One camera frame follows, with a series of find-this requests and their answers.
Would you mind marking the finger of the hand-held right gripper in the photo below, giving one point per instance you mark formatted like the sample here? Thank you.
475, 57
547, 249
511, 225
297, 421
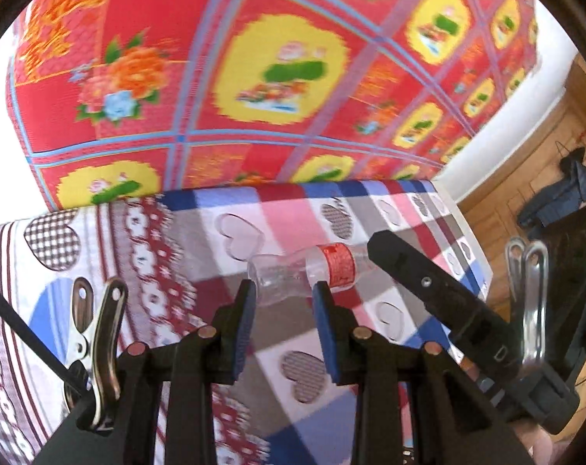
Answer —
409, 271

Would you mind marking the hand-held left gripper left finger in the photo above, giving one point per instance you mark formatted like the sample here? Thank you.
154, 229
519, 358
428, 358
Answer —
247, 329

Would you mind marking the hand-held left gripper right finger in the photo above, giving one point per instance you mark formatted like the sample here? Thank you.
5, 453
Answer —
328, 339

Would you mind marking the clear plastic bottle red label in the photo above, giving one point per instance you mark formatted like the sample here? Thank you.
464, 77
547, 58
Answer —
322, 271

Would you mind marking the metal spring clip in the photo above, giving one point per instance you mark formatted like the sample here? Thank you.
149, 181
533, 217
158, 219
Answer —
535, 300
101, 348

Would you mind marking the dark blue jacket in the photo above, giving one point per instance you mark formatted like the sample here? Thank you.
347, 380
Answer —
559, 193

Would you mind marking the plaid heart print bedsheet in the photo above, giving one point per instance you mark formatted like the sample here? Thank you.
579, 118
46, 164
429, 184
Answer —
152, 252

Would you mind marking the wooden door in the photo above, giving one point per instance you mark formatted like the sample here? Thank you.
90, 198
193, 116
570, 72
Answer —
540, 131

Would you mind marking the red floral printed mat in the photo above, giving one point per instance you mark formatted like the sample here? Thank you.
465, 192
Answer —
225, 82

